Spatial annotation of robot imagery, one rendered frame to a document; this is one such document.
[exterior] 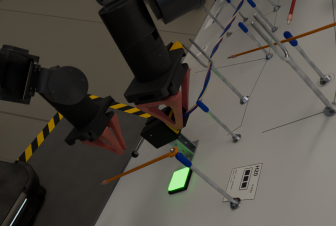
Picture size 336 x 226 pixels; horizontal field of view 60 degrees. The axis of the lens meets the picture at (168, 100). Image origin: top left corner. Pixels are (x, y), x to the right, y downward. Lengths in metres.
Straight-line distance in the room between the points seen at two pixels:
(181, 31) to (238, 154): 2.35
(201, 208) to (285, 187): 0.12
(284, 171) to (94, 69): 2.11
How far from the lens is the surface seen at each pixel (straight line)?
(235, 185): 0.39
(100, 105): 0.55
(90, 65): 2.41
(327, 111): 0.37
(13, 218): 1.52
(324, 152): 0.34
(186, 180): 0.46
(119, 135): 0.56
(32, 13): 3.26
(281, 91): 0.46
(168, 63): 0.39
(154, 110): 0.43
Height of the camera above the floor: 1.49
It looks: 47 degrees down
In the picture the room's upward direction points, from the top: straight up
